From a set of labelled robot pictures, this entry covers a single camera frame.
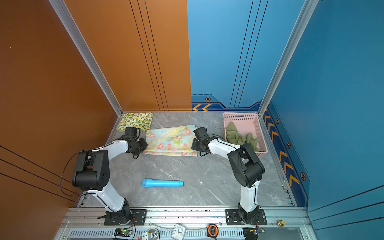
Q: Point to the small white clock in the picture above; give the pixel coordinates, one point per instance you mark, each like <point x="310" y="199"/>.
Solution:
<point x="178" y="232"/>

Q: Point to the brass round knob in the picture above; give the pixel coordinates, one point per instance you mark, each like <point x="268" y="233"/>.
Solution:
<point x="281" y="223"/>

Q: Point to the olive green ruffled skirt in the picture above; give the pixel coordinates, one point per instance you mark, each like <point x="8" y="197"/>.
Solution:
<point x="234" y="137"/>

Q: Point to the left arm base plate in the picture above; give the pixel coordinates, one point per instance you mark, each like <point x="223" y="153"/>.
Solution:
<point x="135" y="217"/>

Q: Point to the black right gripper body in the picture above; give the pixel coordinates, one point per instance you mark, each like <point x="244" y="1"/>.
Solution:
<point x="196" y="145"/>

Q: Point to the lemon print skirt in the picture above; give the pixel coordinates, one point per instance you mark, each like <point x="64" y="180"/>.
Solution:
<point x="141" y="121"/>

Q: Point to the pastel floral skirt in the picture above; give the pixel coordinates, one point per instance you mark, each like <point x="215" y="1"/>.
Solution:
<point x="175" y="141"/>

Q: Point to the green circuit board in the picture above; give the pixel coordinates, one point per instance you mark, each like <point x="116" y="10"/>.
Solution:
<point x="123" y="233"/>

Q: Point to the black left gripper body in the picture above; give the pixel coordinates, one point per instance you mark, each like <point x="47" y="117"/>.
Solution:
<point x="140" y="146"/>

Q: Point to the aluminium corner post right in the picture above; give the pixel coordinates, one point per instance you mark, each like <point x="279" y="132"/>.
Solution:
<point x="295" y="37"/>

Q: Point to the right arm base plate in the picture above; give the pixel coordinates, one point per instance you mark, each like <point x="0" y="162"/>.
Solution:
<point x="240" y="217"/>

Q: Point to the aluminium front rail frame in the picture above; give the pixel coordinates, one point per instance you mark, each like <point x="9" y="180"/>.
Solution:
<point x="84" y="224"/>

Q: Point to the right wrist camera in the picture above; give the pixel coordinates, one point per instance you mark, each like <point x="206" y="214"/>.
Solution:
<point x="201" y="133"/>

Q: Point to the orange black tape measure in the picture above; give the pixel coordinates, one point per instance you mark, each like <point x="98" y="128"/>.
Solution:
<point x="212" y="231"/>

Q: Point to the pink perforated plastic basket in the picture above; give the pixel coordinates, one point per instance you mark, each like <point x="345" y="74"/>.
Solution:
<point x="247" y="123"/>

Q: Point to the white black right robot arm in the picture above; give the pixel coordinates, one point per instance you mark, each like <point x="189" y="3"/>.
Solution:
<point x="248" y="171"/>

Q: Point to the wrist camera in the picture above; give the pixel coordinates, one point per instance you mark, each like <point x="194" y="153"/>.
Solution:
<point x="132" y="133"/>
<point x="201" y="133"/>

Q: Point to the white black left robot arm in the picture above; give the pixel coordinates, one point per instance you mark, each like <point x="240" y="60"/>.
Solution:
<point x="92" y="176"/>

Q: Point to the right circuit board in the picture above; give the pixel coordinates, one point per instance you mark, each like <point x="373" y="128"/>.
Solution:
<point x="252" y="233"/>

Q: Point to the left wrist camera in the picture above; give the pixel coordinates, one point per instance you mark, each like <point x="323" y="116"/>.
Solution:
<point x="132" y="133"/>

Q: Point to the aluminium corner post left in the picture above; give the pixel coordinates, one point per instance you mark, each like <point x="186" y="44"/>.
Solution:
<point x="75" y="34"/>

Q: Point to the blue toy microphone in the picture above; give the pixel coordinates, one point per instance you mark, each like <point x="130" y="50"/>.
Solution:
<point x="148" y="183"/>

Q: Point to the aluminium corner post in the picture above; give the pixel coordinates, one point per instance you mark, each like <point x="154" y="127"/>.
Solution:
<point x="75" y="34"/>
<point x="295" y="37"/>

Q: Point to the white power plug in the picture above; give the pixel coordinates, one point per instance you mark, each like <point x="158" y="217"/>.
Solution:
<point x="150" y="234"/>

